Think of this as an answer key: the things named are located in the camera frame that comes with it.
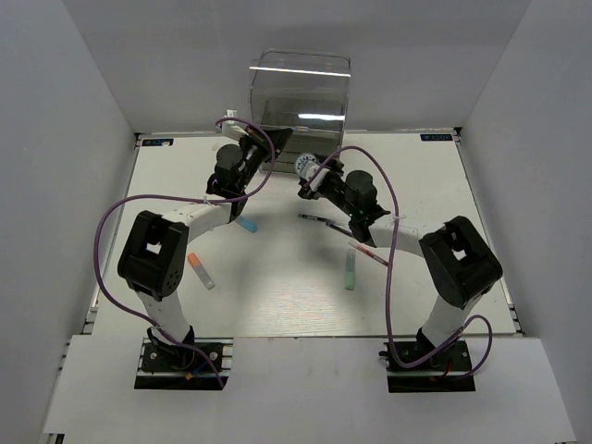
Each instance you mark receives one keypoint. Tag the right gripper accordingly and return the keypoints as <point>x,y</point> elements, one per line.
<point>337,167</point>

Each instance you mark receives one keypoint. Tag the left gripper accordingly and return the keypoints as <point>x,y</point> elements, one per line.
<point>279,138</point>

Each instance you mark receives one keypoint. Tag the blue white round tape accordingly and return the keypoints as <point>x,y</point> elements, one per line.
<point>303,162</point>

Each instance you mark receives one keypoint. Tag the clear plastic drawer organizer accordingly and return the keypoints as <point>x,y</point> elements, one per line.
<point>306,91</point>

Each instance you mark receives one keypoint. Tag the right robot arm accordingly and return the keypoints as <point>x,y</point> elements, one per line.
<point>459,261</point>

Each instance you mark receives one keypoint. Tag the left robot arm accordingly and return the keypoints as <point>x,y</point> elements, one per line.
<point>153,259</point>

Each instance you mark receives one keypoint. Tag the green pen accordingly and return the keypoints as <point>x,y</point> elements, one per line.
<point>320,219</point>

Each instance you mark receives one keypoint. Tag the blue pen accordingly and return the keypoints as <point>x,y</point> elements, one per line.
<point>339,229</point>

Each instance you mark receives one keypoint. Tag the red pen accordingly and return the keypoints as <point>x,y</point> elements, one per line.
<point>368,253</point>

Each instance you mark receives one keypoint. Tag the green highlighter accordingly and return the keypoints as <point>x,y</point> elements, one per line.
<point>350,270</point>

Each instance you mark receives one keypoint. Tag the blue highlighter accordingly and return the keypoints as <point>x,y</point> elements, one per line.
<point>247,224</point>

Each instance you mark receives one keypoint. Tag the left blue corner label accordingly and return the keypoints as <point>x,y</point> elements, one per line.
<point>157,142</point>

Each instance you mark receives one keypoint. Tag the orange highlighter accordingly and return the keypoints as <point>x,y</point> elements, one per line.
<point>200,271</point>

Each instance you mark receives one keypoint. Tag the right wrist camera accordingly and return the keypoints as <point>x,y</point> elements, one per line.
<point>315,177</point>

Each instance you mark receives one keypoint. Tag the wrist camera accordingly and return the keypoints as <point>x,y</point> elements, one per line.
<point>229,128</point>
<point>315,177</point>

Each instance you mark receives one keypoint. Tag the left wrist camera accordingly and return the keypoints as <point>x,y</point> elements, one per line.
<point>229,128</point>

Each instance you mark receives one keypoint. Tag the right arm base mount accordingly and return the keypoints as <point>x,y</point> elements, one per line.
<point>443,373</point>

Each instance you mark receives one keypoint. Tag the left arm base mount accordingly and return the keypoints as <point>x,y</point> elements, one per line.
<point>158,369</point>

